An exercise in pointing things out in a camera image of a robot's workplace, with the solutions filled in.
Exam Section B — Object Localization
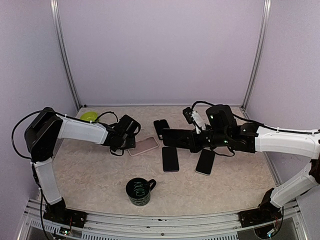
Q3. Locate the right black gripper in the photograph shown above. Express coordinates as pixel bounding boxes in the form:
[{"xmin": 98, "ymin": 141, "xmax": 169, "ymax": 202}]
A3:
[{"xmin": 178, "ymin": 128, "xmax": 230, "ymax": 153}]

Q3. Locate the large black phone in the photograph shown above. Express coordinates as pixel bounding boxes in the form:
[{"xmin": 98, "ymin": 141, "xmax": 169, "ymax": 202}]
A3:
[{"xmin": 162, "ymin": 128, "xmax": 193, "ymax": 149}]

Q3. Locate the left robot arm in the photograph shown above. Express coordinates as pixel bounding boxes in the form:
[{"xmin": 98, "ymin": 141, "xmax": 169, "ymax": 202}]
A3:
[{"xmin": 24, "ymin": 107, "xmax": 141, "ymax": 223}]

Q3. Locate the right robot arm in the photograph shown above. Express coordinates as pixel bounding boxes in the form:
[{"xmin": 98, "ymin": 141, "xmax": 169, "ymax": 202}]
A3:
[{"xmin": 162, "ymin": 104, "xmax": 320, "ymax": 222}]

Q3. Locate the purple edged black phone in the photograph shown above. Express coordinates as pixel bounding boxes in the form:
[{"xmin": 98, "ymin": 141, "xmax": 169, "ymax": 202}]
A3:
[{"xmin": 161, "ymin": 146, "xmax": 180, "ymax": 173}]

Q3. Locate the black phone case middle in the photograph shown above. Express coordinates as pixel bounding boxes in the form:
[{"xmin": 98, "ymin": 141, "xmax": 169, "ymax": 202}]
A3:
[{"xmin": 153, "ymin": 119, "xmax": 170, "ymax": 141}]

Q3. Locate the silver edged black phone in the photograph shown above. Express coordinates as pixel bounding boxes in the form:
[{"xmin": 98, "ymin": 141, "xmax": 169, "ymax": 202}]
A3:
[{"xmin": 195, "ymin": 149, "xmax": 216, "ymax": 176}]

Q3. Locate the green plastic plate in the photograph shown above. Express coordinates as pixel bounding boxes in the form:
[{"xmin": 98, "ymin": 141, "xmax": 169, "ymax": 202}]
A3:
[{"xmin": 92, "ymin": 118, "xmax": 100, "ymax": 123}]

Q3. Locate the green plastic bowl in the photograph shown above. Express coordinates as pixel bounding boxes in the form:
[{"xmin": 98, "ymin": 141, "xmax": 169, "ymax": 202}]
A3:
[{"xmin": 80, "ymin": 111, "xmax": 98, "ymax": 122}]

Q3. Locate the black mug green print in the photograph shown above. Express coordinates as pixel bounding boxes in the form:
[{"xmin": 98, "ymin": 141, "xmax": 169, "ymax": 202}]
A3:
[{"xmin": 125, "ymin": 177, "xmax": 157, "ymax": 207}]

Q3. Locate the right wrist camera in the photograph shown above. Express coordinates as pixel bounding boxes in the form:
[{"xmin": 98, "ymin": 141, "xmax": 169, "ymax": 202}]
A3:
[{"xmin": 182, "ymin": 107, "xmax": 207, "ymax": 134}]

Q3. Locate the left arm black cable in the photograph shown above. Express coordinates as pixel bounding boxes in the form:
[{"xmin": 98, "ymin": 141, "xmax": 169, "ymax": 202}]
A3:
[{"xmin": 11, "ymin": 110, "xmax": 126, "ymax": 240}]

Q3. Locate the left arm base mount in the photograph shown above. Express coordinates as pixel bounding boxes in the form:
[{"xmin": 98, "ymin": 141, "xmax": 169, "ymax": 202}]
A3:
[{"xmin": 43, "ymin": 205, "xmax": 87, "ymax": 228}]

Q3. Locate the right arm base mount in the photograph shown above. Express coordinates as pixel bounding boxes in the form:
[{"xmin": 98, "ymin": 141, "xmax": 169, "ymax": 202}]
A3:
[{"xmin": 238, "ymin": 204, "xmax": 283, "ymax": 228}]

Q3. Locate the front aluminium rail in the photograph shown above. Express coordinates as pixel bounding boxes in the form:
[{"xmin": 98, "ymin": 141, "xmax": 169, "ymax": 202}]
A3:
[{"xmin": 14, "ymin": 199, "xmax": 310, "ymax": 240}]

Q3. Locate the left aluminium frame post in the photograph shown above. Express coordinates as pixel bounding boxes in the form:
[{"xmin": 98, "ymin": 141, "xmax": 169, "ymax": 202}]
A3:
[{"xmin": 50, "ymin": 0, "xmax": 82, "ymax": 111}]

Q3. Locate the aluminium frame post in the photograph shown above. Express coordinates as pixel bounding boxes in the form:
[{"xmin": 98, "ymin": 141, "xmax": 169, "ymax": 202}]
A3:
[
  {"xmin": 50, "ymin": 0, "xmax": 82, "ymax": 111},
  {"xmin": 241, "ymin": 0, "xmax": 272, "ymax": 112}
]

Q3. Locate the right aluminium frame post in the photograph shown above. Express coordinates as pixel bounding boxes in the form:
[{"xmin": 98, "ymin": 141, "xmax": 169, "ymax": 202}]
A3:
[{"xmin": 241, "ymin": 0, "xmax": 272, "ymax": 112}]

